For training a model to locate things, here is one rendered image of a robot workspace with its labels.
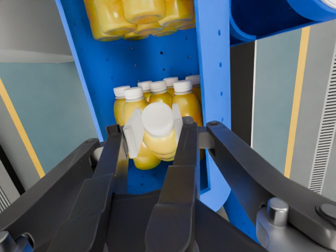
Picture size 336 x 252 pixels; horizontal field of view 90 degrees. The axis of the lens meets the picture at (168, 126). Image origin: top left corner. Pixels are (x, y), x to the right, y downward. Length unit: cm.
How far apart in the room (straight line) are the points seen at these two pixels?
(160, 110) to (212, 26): 13
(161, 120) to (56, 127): 167
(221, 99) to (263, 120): 151
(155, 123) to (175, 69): 31
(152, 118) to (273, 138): 175
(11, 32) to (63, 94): 86
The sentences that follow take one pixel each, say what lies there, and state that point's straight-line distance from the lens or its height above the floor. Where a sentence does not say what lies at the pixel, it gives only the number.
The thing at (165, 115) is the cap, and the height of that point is 126.
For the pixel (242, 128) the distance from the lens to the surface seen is 154.
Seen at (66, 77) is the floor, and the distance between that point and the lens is 166.
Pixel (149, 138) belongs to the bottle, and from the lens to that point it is 22.
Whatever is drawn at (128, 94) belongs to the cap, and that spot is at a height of 112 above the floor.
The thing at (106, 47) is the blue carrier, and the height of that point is 101.
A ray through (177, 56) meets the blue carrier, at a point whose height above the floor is 97.
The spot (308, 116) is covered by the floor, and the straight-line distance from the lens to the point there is 202.
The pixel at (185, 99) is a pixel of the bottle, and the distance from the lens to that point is 34.
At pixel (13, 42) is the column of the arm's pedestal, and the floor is 74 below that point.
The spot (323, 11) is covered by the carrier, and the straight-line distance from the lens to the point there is 58.
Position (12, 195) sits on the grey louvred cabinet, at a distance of 225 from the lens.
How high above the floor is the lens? 145
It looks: 70 degrees down
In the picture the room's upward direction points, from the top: 176 degrees clockwise
